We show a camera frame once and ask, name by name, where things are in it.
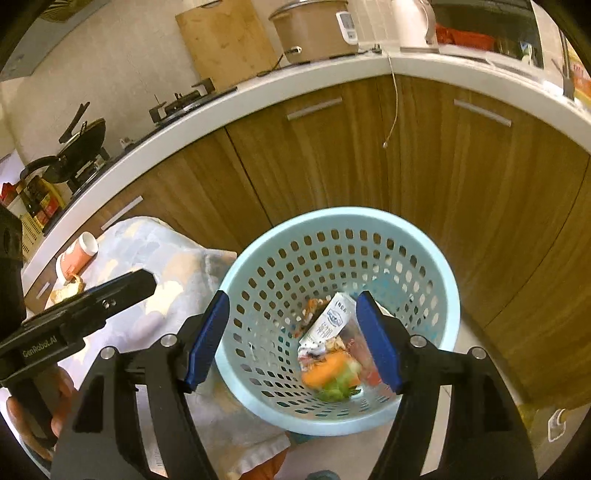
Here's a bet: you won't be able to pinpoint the green bok choy scrap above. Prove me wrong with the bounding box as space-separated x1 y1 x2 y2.
315 361 361 402

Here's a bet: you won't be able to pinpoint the clear plastic food wrapper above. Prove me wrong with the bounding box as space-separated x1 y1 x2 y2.
297 313 382 398

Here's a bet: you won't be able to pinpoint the orange peel piece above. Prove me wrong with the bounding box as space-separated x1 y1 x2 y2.
301 351 361 390

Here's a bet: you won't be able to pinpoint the light blue perforated trash basket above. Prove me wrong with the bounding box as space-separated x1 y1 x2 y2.
215 207 461 436

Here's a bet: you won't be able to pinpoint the white kitchen timer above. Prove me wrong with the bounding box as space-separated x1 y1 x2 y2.
335 10 359 45

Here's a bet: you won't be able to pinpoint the person's left hand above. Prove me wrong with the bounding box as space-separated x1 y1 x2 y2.
6 365 77 464

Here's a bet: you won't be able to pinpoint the bread slice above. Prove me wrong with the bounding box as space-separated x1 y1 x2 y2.
49 274 86 305

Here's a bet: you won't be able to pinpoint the orange white paper cup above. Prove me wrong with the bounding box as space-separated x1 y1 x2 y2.
56 232 98 283

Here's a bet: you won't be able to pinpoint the woven yellow basket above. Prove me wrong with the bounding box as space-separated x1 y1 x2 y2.
20 213 43 263

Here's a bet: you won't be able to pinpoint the dark sauce bottles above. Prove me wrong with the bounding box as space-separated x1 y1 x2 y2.
19 175 63 232

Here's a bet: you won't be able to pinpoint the pastel scallop pattern tablecloth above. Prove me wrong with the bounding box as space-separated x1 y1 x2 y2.
43 216 293 480

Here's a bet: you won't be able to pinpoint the white milk carton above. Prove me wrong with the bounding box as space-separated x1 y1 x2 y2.
297 293 356 358

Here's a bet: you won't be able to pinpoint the black wok pan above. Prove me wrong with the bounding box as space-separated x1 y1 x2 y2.
20 102 106 184

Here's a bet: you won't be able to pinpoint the black gas stove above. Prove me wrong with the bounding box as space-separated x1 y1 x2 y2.
43 77 240 232

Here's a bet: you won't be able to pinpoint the wooden cutting board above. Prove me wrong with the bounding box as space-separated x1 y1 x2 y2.
175 0 277 91

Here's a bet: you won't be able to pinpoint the chrome sink faucet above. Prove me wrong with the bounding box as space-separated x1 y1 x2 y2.
553 29 575 100

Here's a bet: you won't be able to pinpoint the red package by sink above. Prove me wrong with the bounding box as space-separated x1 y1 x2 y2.
436 24 496 51

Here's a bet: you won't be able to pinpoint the brown rice cooker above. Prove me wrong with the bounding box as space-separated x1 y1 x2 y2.
269 0 359 64

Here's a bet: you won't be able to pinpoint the white electric kettle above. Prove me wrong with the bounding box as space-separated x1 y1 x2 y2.
391 0 439 53

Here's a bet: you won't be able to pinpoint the dangling power cord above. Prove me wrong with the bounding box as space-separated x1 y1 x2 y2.
363 43 400 150

